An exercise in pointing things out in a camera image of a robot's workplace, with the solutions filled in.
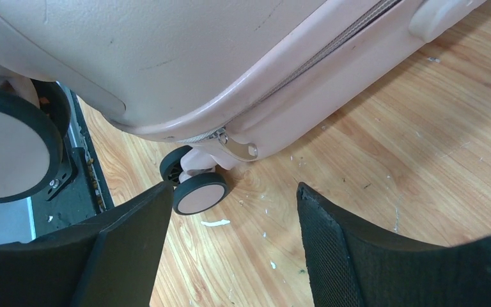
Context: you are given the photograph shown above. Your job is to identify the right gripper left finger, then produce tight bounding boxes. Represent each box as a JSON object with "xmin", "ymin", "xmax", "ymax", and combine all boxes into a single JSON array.
[{"xmin": 0, "ymin": 182, "xmax": 174, "ymax": 306}]

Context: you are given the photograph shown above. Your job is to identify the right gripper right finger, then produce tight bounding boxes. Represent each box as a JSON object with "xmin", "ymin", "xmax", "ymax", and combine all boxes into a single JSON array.
[{"xmin": 296, "ymin": 182, "xmax": 491, "ymax": 306}]

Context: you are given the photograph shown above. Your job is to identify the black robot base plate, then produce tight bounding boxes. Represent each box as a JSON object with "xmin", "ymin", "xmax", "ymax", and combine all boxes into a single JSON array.
[{"xmin": 30, "ymin": 81, "xmax": 114, "ymax": 238}]

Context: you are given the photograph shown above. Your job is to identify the pink suitcase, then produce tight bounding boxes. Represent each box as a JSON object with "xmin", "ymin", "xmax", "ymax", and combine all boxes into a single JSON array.
[{"xmin": 0, "ymin": 1, "xmax": 481, "ymax": 215}]

